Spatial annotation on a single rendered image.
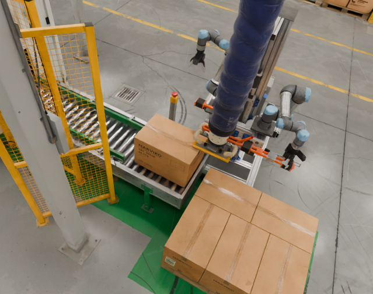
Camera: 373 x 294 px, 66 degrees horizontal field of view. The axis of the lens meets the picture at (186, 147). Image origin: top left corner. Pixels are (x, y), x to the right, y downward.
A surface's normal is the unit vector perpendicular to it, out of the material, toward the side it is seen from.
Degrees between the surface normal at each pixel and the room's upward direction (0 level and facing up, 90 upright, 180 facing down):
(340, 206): 0
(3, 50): 90
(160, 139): 0
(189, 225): 0
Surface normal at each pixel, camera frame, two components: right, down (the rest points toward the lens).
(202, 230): 0.12, -0.64
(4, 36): 0.88, 0.42
